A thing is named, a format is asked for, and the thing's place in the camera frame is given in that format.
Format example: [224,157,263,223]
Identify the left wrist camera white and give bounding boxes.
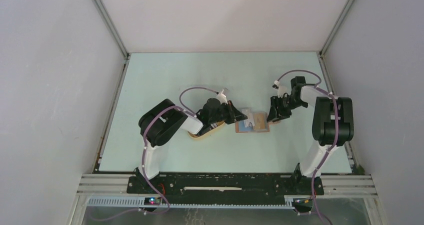
[215,88,228,104]

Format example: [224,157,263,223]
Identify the brown leather card holder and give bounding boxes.
[235,112,280,133]

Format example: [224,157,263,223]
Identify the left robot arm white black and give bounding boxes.
[138,98,248,193]

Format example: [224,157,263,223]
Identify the right controller board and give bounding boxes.
[293,198,314,207]

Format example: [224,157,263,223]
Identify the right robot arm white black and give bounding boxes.
[266,76,354,194]

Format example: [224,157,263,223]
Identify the oval wooden tray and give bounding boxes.
[188,121,226,141]

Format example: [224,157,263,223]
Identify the gold credit card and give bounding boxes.
[253,112,268,133]

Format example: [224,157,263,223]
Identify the white cable duct strip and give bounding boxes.
[86,196,294,210]

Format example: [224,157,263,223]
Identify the left controller board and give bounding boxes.
[143,197,162,206]

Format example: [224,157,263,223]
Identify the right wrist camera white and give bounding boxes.
[272,80,288,98]

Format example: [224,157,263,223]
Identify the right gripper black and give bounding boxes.
[266,95,307,122]

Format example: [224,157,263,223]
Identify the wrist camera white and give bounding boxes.
[215,88,228,104]
[272,80,288,98]

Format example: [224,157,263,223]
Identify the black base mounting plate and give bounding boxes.
[126,172,324,206]

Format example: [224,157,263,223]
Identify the controller board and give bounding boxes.
[293,198,314,207]
[143,197,162,206]

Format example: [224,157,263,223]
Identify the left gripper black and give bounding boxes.
[209,100,247,125]

